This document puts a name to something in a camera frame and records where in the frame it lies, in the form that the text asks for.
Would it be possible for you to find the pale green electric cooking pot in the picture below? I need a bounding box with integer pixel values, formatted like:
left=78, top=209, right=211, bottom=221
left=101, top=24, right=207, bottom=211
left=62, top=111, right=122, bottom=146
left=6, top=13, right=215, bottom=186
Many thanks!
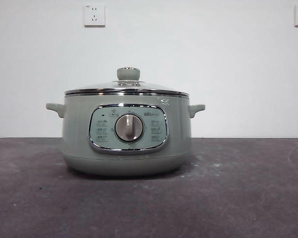
left=45, top=95, right=206, bottom=177

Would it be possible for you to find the glass lid with green knob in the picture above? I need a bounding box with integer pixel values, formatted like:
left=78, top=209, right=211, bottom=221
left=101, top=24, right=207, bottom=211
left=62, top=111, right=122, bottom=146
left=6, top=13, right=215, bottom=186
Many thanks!
left=64, top=66, right=189, bottom=96

